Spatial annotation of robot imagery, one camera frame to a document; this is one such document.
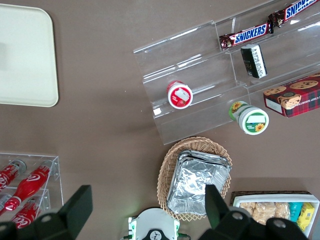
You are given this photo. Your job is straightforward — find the light wicker basket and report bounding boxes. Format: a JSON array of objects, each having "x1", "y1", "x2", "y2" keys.
[{"x1": 156, "y1": 136, "x2": 233, "y2": 222}]

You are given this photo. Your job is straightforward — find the green lid sunflower cup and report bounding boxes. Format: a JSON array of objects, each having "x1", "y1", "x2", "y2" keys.
[{"x1": 229, "y1": 100, "x2": 270, "y2": 135}]

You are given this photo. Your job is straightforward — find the red lid strawberry cup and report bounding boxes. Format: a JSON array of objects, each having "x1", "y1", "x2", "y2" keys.
[{"x1": 166, "y1": 80, "x2": 194, "y2": 110}]

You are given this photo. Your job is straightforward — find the white rectangular bin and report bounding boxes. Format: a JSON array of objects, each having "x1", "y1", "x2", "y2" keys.
[{"x1": 232, "y1": 194, "x2": 320, "y2": 238}]

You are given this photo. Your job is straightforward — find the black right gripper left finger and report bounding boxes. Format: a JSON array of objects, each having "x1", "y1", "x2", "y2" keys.
[{"x1": 0, "y1": 184, "x2": 94, "y2": 240}]

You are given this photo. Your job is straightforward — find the clear acrylic bottle rack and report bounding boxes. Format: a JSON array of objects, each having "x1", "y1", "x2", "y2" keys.
[{"x1": 0, "y1": 152, "x2": 64, "y2": 226}]

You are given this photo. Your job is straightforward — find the Snickers chocolate bar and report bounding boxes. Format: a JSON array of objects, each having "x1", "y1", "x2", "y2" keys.
[
  {"x1": 219, "y1": 21, "x2": 275, "y2": 52},
  {"x1": 268, "y1": 0, "x2": 320, "y2": 28}
]

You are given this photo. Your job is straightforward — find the red cola bottle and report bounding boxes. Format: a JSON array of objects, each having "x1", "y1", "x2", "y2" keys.
[
  {"x1": 0, "y1": 159, "x2": 27, "y2": 193},
  {"x1": 4, "y1": 159, "x2": 54, "y2": 211},
  {"x1": 11, "y1": 198, "x2": 43, "y2": 230}
]

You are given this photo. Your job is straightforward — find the aluminium foil tray stack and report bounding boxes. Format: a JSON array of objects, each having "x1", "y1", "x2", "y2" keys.
[{"x1": 166, "y1": 149, "x2": 233, "y2": 216}]

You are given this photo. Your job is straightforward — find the teal snack pack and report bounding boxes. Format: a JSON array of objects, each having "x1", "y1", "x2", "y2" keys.
[{"x1": 288, "y1": 201, "x2": 305, "y2": 223}]

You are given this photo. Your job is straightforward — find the small black snack box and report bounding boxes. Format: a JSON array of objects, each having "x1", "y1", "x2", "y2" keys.
[{"x1": 240, "y1": 44, "x2": 268, "y2": 80}]

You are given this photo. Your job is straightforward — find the cream plastic tray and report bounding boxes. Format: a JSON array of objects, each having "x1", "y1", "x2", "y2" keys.
[{"x1": 0, "y1": 3, "x2": 60, "y2": 108}]

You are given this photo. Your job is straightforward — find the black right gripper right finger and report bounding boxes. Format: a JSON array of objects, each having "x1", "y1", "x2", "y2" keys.
[{"x1": 198, "y1": 184, "x2": 310, "y2": 240}]

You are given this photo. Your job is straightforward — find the clear rice cracker pack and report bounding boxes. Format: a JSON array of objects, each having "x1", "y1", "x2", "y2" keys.
[
  {"x1": 239, "y1": 201, "x2": 257, "y2": 219},
  {"x1": 253, "y1": 201, "x2": 277, "y2": 226},
  {"x1": 274, "y1": 201, "x2": 291, "y2": 221}
]

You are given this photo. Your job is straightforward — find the red plaid cookie box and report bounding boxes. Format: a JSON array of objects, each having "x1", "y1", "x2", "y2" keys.
[{"x1": 263, "y1": 72, "x2": 320, "y2": 118}]

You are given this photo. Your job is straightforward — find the clear acrylic stepped shelf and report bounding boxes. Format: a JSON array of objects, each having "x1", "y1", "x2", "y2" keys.
[{"x1": 133, "y1": 0, "x2": 320, "y2": 146}]

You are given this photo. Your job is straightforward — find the yellow snack pack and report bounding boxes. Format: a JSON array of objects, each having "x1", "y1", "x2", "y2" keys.
[{"x1": 297, "y1": 202, "x2": 315, "y2": 232}]

